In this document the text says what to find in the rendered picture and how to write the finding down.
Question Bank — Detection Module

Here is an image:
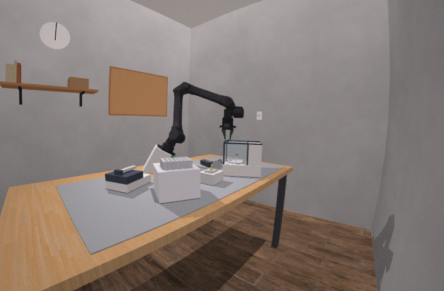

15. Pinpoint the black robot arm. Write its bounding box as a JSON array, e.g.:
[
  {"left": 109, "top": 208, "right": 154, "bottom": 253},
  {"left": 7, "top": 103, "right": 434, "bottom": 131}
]
[{"left": 158, "top": 82, "right": 244, "bottom": 156}]

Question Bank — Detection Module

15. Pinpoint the grey bench mat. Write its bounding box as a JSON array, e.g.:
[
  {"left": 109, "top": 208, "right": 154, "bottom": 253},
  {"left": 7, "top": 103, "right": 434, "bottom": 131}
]
[{"left": 56, "top": 164, "right": 284, "bottom": 255}]

